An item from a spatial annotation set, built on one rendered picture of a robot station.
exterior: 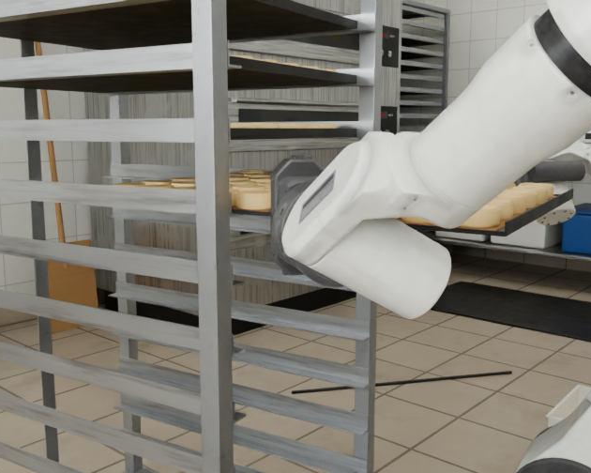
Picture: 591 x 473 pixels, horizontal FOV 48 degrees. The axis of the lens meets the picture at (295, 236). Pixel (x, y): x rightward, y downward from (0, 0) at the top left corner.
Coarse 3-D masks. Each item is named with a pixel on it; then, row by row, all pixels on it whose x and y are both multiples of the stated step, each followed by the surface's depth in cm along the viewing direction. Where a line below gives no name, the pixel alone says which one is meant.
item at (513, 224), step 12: (564, 192) 93; (552, 204) 86; (528, 216) 74; (540, 216) 80; (420, 228) 71; (432, 228) 70; (444, 228) 69; (456, 228) 69; (504, 228) 70; (516, 228) 70
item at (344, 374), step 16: (128, 336) 151; (192, 352) 141; (256, 352) 136; (272, 352) 133; (272, 368) 131; (288, 368) 131; (304, 368) 130; (320, 368) 128; (336, 368) 126; (352, 368) 124; (352, 384) 123; (368, 384) 123
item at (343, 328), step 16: (128, 288) 152; (144, 288) 149; (160, 288) 147; (160, 304) 144; (176, 304) 144; (192, 304) 143; (240, 304) 136; (256, 304) 134; (256, 320) 132; (272, 320) 132; (288, 320) 130; (304, 320) 128; (320, 320) 127; (336, 320) 125; (352, 320) 123; (336, 336) 122; (352, 336) 122; (368, 336) 122
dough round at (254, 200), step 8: (240, 192) 85; (248, 192) 85; (256, 192) 85; (264, 192) 85; (240, 200) 85; (248, 200) 84; (256, 200) 84; (264, 200) 84; (248, 208) 84; (256, 208) 84; (264, 208) 85
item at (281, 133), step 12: (240, 132) 87; (252, 132) 89; (264, 132) 92; (276, 132) 94; (288, 132) 97; (300, 132) 100; (312, 132) 103; (324, 132) 106; (336, 132) 110; (348, 132) 114
